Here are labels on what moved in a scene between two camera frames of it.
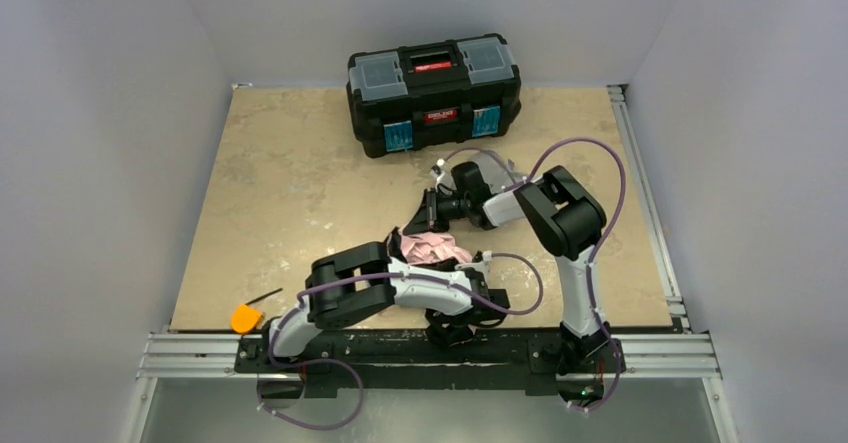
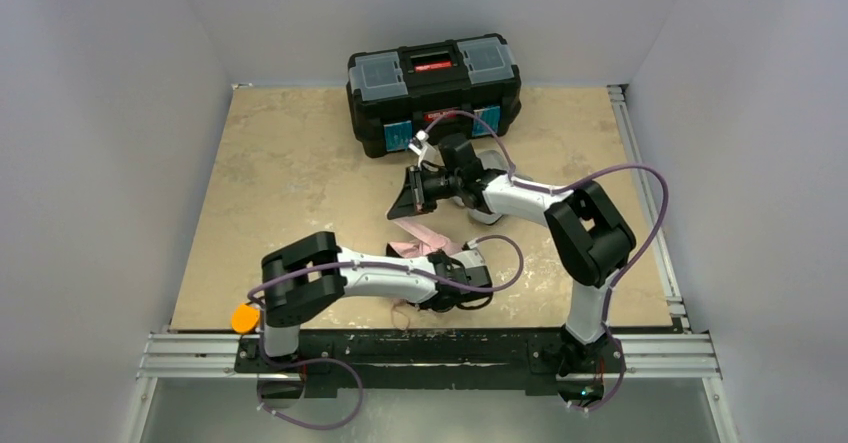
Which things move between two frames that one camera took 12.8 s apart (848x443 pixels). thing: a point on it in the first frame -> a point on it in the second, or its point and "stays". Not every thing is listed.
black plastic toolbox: [433, 93] stays
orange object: [245, 318] stays
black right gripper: [432, 208] -> [424, 188]
